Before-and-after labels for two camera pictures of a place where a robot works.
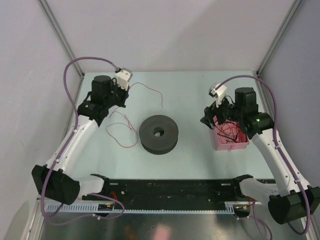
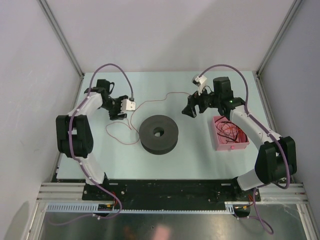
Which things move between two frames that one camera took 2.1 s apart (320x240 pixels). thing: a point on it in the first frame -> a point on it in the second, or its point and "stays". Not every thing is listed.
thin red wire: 130,127 -> 129,125
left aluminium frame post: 47,10 stays
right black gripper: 210,111 -> 193,100
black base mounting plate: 174,190 stays
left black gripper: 124,94 -> 114,115
